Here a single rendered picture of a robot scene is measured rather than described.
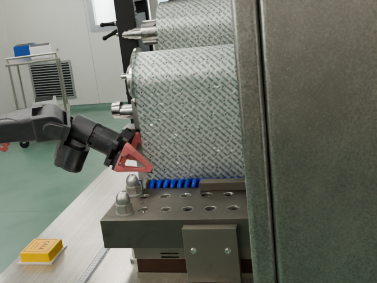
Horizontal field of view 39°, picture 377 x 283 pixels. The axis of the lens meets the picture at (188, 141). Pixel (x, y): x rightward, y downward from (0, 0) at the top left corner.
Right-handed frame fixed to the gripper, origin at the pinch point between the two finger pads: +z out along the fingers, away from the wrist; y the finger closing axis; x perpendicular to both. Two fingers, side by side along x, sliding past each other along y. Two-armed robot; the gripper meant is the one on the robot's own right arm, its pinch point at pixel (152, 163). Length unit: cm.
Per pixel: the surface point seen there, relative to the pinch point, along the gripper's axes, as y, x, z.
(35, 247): 10.8, -25.9, -15.1
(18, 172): -303, -206, -139
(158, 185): 3.6, -2.4, 3.6
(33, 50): -402, -128, -200
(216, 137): 0.2, 12.0, 10.4
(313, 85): 84, 45, 13
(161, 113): 0.2, 11.6, -2.4
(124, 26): -33.3, 17.8, -25.2
